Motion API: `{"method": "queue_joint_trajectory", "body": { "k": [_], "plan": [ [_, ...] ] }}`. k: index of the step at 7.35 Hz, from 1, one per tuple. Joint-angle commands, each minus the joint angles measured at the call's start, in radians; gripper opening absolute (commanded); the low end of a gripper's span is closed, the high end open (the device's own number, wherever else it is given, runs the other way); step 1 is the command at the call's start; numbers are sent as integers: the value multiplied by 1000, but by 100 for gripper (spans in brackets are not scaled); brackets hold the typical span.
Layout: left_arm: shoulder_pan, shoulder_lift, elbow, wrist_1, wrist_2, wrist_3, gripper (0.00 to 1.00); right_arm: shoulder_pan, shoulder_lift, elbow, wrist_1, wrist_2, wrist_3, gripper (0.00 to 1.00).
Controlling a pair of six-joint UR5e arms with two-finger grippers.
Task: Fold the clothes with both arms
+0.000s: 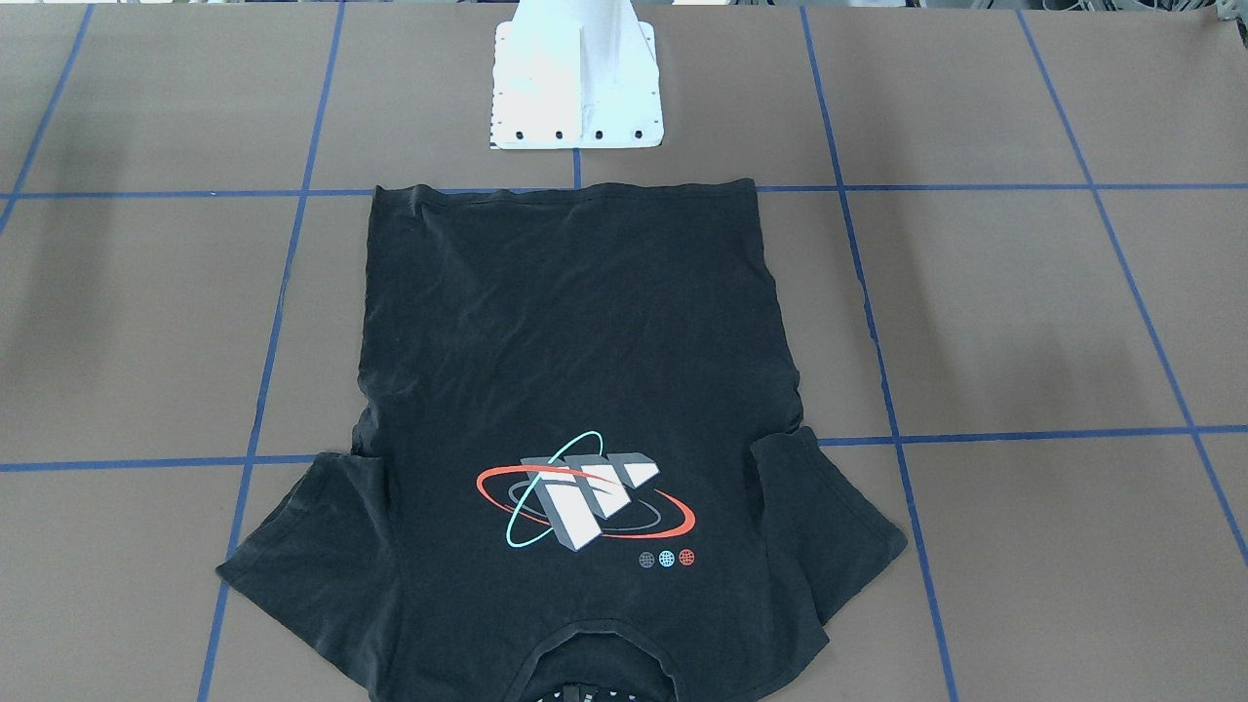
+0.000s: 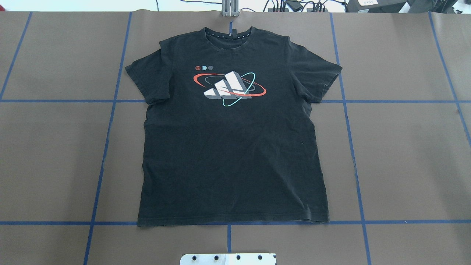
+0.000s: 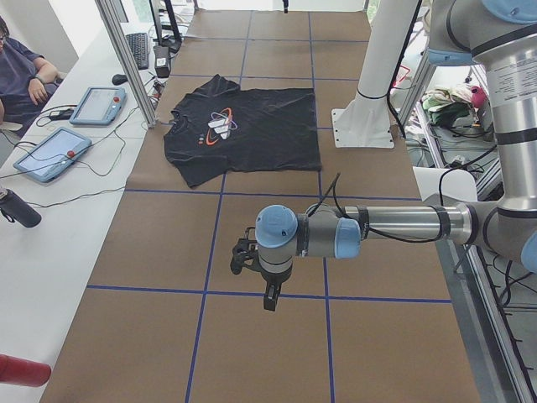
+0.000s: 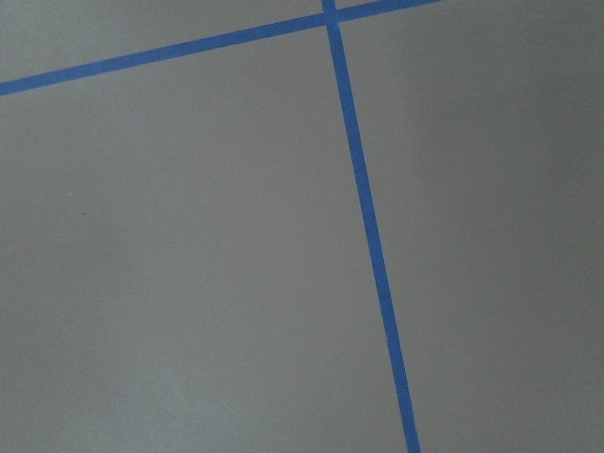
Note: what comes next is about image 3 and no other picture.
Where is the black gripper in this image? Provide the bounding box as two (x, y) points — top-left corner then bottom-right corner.
(230, 227), (292, 311)

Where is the black t-shirt with logo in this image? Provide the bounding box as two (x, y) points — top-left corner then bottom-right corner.
(164, 75), (321, 188)

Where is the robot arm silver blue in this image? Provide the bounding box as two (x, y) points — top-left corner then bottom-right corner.
(230, 1), (536, 311)

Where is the pile of clothes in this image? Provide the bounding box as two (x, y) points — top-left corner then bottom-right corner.
(420, 84), (488, 128)

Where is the brown paper table mat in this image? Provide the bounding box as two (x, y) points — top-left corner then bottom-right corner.
(39, 10), (500, 403)

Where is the white plastic chair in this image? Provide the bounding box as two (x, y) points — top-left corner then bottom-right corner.
(413, 166), (477, 204)

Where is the far blue teach pendant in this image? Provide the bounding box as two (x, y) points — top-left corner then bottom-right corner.
(69, 86), (127, 126)

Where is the blue teach pendant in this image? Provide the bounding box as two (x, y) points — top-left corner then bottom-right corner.
(13, 128), (92, 183)
(69, 86), (127, 126)

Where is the near blue teach pendant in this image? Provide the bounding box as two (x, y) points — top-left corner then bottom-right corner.
(13, 128), (92, 183)

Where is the black computer mouse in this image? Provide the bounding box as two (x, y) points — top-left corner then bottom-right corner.
(112, 74), (128, 86)

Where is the black power brick box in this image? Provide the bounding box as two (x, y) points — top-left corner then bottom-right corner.
(153, 45), (171, 78)

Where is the red cylinder bottle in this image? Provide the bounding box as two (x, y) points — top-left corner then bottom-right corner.
(1, 354), (51, 387)

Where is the black water bottle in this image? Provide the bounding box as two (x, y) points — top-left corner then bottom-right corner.
(1, 189), (42, 228)

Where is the black keyboard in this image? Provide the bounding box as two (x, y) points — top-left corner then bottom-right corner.
(125, 32), (149, 70)

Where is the seated person in navy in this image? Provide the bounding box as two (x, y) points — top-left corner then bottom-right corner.
(0, 20), (60, 138)

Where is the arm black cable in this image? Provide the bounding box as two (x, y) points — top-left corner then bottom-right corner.
(304, 170), (452, 244)

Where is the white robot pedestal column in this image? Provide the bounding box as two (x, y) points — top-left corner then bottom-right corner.
(331, 0), (421, 149)

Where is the aluminium frame post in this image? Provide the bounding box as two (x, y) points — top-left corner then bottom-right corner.
(95, 0), (156, 128)

